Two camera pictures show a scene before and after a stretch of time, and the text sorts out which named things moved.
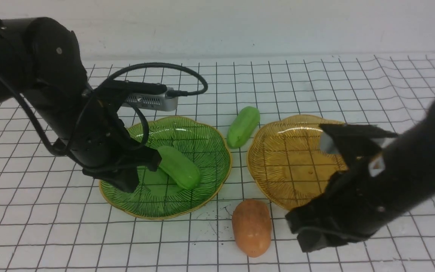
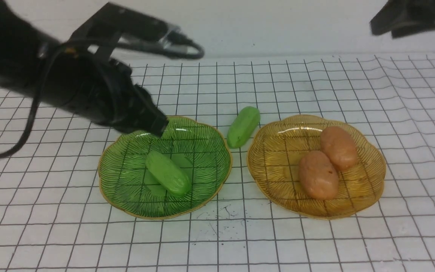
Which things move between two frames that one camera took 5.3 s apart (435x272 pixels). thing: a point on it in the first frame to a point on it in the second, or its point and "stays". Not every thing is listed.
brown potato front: x=252 y=224 to x=318 y=176
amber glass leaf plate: x=286 y=163 stays
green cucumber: x=242 y=127 stays
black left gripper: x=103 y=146 to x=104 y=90
